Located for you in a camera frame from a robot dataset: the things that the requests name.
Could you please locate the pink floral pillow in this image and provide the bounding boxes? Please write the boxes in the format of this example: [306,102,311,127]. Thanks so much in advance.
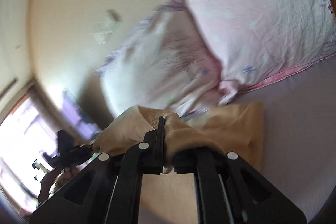
[96,2,223,118]
[173,0,335,104]

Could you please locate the left pink floral pillow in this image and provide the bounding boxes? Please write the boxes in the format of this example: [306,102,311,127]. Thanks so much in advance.
[96,2,223,118]

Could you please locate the window with frame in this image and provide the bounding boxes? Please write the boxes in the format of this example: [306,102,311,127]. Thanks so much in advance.
[1,79,66,215]

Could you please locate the lilac bed sheet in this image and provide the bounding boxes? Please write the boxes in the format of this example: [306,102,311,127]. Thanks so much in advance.
[235,57,335,223]

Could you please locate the right pink floral pillow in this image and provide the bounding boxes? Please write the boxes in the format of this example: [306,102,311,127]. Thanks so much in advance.
[173,0,335,104]

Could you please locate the tan long-sleeve shirt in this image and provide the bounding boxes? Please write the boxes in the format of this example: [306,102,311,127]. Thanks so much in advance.
[93,102,264,223]

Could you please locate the white wall socket panel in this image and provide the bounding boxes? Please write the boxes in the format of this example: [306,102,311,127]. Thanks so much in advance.
[93,8,123,45]

